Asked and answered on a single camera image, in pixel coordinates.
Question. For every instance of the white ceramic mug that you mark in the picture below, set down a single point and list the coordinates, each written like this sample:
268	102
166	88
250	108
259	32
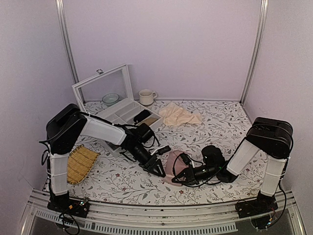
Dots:
146	97

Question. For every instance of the woven bamboo tray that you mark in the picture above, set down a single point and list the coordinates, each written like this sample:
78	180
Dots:
80	162

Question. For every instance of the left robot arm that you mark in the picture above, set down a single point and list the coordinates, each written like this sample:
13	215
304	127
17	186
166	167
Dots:
64	130

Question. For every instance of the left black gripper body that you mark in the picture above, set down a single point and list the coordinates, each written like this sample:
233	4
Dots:
139	155

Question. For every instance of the black rolled garment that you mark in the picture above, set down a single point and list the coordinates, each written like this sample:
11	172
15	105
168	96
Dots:
141	116

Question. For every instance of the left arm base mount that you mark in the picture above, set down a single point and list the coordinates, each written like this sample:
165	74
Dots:
63	203

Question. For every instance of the floral patterned table mat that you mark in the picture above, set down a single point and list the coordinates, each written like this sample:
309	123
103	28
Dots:
118	180

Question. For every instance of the white framed glass lid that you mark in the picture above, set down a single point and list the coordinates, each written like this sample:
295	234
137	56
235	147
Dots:
94	88

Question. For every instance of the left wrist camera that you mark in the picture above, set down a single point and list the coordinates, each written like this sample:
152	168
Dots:
144	133

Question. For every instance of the cream beige underwear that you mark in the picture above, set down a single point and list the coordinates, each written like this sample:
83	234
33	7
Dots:
174	115

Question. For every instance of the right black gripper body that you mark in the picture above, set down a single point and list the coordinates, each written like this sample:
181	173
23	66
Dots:
210	173

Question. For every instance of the left aluminium corner post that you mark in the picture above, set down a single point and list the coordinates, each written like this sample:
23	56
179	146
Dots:
64	32

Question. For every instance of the clear glass bowl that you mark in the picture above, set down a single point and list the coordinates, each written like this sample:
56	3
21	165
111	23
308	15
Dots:
110	99

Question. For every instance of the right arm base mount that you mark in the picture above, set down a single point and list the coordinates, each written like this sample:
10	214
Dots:
262	204

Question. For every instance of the right aluminium corner post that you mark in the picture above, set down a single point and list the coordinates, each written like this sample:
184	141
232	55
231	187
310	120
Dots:
256	49

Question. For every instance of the olive rolled garment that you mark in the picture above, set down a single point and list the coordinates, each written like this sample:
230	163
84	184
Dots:
149	121

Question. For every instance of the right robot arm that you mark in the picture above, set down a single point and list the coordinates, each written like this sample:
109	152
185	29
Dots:
271	136

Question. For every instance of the aluminium corner post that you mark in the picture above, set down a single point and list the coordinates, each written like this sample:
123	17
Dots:
256	49
64	32

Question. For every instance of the aluminium front rail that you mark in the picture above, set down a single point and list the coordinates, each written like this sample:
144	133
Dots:
118	219

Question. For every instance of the white divided organizer box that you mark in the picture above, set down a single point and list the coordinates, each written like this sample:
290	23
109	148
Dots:
122	112

